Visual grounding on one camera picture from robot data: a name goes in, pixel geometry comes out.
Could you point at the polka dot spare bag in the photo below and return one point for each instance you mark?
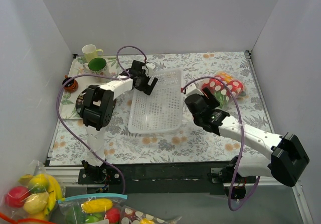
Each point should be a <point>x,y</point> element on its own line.
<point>129,215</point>

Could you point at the floral tray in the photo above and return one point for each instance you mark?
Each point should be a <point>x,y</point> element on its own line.
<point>67,106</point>

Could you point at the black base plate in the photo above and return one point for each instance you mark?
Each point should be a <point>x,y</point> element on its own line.
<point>180,177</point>

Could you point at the blue zip bag of fruit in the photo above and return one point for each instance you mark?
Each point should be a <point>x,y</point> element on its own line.
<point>92,208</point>

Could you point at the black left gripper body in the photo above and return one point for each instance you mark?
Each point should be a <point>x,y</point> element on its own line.
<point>144,85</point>

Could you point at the floral table mat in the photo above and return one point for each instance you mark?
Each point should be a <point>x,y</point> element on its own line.
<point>188,142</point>

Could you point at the white plastic basket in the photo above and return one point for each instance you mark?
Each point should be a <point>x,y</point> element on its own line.
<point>162,111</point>

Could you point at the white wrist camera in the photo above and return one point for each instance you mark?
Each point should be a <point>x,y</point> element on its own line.
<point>190,90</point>
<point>150,67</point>

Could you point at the bag of yellow fruit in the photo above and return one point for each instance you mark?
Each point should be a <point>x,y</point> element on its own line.
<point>32,197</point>

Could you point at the pale yellow mug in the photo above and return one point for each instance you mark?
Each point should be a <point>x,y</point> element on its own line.
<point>91,52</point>

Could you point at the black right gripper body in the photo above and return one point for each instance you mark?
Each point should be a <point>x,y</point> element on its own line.
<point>210,98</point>

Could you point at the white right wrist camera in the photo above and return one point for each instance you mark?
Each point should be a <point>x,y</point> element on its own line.
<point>190,90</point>

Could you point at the round black rimmed plate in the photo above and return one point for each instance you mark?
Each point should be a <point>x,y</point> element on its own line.
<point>95,98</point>

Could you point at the brown small cup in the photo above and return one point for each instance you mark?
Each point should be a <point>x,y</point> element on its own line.
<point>70,85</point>

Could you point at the floral mug green inside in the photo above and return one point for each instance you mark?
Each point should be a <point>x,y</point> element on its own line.
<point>98,67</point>

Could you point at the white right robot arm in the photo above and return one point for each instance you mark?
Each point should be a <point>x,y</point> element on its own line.
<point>284,159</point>

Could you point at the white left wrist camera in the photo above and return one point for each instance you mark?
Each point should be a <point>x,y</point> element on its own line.
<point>150,67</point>

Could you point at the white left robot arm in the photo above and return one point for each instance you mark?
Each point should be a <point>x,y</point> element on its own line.
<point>96,122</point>

